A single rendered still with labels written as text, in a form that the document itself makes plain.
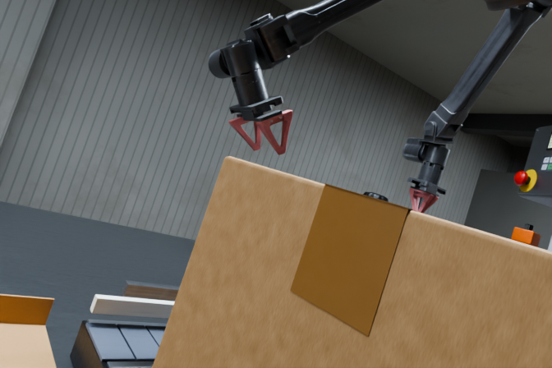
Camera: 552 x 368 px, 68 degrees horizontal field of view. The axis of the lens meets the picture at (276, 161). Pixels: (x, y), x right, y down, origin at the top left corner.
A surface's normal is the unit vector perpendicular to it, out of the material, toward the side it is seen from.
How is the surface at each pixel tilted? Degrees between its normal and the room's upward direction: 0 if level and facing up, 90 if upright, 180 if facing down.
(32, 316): 90
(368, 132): 90
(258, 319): 90
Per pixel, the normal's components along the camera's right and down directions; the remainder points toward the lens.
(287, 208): -0.67, -0.26
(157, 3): 0.48, 0.11
